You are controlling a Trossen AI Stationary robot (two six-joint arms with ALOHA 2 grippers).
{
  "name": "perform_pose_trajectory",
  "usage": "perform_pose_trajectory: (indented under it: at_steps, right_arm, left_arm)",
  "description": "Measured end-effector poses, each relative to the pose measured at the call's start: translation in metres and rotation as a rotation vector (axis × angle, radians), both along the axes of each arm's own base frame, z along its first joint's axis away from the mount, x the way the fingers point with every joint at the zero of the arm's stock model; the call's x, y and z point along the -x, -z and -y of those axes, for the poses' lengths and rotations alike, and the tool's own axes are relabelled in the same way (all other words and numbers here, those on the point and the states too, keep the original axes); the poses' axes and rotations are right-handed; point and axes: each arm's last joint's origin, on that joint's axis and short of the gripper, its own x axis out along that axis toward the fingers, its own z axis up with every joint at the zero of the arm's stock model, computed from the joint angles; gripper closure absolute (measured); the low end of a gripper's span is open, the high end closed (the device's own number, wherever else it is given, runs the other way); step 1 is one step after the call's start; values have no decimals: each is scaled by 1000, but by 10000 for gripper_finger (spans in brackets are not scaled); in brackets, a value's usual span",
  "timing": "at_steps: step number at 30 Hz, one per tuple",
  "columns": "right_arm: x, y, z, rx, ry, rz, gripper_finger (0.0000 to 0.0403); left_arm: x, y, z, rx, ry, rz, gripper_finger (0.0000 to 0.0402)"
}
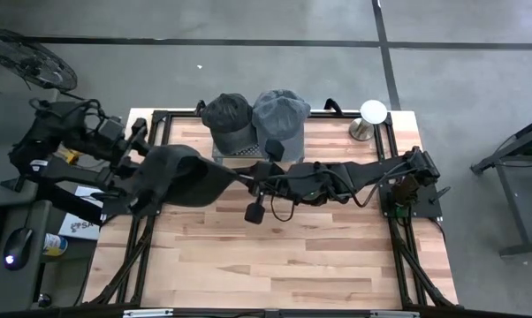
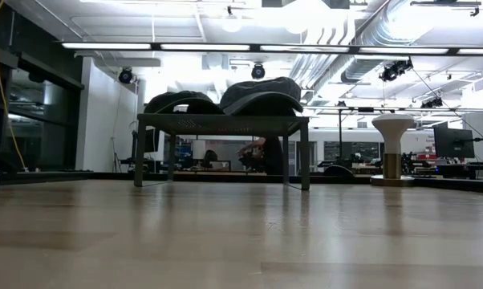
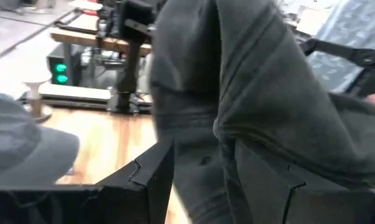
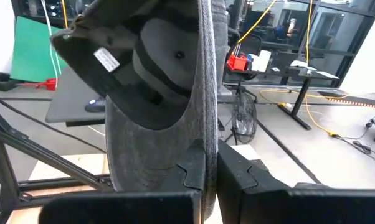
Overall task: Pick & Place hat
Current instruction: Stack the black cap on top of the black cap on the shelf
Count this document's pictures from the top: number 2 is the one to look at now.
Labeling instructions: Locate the blue-gray baseball cap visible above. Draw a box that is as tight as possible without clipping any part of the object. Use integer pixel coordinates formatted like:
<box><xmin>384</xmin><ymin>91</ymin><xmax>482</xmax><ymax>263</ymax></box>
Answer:
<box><xmin>219</xmin><ymin>76</ymin><xmax>305</xmax><ymax>116</ymax></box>

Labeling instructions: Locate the dark charcoal baseball cap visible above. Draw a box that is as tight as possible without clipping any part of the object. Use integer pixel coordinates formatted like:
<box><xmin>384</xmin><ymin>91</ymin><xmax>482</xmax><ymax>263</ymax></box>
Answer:
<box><xmin>144</xmin><ymin>90</ymin><xmax>227</xmax><ymax>116</ymax></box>

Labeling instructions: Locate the gray perforated metal shelf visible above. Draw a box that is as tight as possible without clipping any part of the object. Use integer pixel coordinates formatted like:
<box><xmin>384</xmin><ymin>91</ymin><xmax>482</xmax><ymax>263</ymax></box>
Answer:
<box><xmin>133</xmin><ymin>113</ymin><xmax>311</xmax><ymax>191</ymax></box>

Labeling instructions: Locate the person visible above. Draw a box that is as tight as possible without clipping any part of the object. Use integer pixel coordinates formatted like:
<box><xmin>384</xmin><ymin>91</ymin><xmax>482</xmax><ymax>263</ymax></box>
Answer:
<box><xmin>236</xmin><ymin>136</ymin><xmax>285</xmax><ymax>176</ymax></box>

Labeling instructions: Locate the dark office chair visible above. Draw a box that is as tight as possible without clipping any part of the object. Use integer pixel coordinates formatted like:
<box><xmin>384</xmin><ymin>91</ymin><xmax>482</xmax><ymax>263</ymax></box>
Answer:
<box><xmin>201</xmin><ymin>149</ymin><xmax>220</xmax><ymax>169</ymax></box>

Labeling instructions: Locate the dark monitor on stand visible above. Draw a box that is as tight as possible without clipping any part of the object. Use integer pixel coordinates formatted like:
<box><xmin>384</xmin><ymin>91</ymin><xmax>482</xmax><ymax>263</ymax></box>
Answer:
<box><xmin>131</xmin><ymin>128</ymin><xmax>161</xmax><ymax>154</ymax></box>

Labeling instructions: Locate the black vertical pole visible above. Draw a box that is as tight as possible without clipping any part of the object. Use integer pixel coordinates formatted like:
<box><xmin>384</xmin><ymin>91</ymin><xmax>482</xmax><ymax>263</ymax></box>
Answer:
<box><xmin>337</xmin><ymin>108</ymin><xmax>344</xmax><ymax>161</ymax></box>

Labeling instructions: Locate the black dome-shaped object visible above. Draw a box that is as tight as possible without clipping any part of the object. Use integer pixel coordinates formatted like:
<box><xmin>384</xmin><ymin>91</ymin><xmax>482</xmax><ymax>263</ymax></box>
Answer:
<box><xmin>323</xmin><ymin>164</ymin><xmax>355</xmax><ymax>177</ymax></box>

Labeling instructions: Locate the long linear ceiling lamp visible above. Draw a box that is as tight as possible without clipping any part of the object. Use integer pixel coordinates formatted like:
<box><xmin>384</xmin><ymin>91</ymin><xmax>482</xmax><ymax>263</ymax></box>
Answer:
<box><xmin>60</xmin><ymin>42</ymin><xmax>483</xmax><ymax>57</ymax></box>

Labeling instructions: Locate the white-topped brass stand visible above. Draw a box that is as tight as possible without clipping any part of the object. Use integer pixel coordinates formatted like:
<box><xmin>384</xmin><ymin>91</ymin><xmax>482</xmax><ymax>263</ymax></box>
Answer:
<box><xmin>370</xmin><ymin>113</ymin><xmax>416</xmax><ymax>188</ymax></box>

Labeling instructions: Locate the black spotlight cluster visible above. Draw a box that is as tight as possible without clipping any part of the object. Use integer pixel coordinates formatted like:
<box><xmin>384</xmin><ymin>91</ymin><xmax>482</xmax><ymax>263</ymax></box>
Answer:
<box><xmin>379</xmin><ymin>58</ymin><xmax>414</xmax><ymax>83</ymax></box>

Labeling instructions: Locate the small black spotlight pair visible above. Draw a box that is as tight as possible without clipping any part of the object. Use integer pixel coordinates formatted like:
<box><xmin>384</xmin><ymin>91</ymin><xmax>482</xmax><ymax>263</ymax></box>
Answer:
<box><xmin>420</xmin><ymin>97</ymin><xmax>444</xmax><ymax>109</ymax></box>

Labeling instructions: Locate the black computer monitor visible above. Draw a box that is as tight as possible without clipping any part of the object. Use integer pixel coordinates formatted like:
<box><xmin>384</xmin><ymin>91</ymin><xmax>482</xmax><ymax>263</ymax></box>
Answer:
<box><xmin>432</xmin><ymin>126</ymin><xmax>476</xmax><ymax>160</ymax></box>

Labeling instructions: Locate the black aluminium table frame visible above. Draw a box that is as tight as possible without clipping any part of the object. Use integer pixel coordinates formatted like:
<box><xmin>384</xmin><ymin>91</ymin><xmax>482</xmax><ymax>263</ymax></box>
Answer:
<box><xmin>0</xmin><ymin>170</ymin><xmax>483</xmax><ymax>196</ymax></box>

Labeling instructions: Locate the distant linear lamp rail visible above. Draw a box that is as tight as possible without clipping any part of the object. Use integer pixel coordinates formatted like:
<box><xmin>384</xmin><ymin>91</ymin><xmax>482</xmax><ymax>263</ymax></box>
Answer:
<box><xmin>303</xmin><ymin>104</ymin><xmax>483</xmax><ymax>114</ymax></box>

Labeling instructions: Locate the yellow power cable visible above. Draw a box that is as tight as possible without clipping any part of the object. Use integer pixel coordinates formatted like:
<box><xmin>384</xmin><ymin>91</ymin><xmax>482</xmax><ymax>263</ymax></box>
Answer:
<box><xmin>0</xmin><ymin>0</ymin><xmax>27</xmax><ymax>170</ymax></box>

